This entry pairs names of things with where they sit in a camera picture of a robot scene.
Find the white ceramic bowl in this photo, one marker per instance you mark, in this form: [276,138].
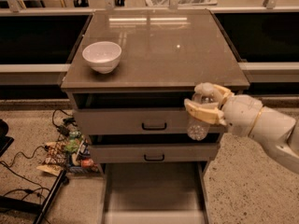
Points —
[102,57]

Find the bottom grey drawer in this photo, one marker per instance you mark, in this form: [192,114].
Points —
[154,193]

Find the black stand leg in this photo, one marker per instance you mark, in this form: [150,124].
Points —
[38,209]

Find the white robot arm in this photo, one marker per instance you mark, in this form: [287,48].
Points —
[278,136]

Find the grey drawer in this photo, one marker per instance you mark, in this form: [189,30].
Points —
[154,193]
[132,120]
[154,152]

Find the grey drawer cabinet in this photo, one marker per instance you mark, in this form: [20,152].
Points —
[165,53]

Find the middle grey drawer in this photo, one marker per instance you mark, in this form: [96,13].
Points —
[154,152]

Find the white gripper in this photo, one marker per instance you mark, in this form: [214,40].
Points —
[241,113]

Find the pile of snack packages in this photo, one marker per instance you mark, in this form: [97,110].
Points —
[69,153]

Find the top grey drawer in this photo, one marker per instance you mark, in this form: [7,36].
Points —
[132,120]

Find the black power adapter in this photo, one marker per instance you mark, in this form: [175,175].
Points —
[63,130]

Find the clear plastic water bottle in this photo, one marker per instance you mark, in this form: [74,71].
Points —
[199,129]

